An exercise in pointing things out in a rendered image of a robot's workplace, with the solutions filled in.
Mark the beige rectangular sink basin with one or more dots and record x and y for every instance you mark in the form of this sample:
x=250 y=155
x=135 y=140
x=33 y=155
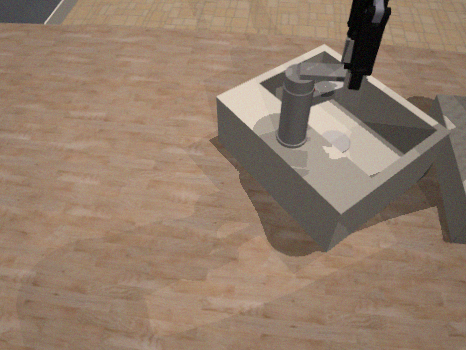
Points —
x=327 y=194

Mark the grey mixer tap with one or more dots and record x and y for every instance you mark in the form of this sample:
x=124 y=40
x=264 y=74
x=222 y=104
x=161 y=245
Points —
x=300 y=93

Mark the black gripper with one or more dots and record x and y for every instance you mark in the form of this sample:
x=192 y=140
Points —
x=366 y=44

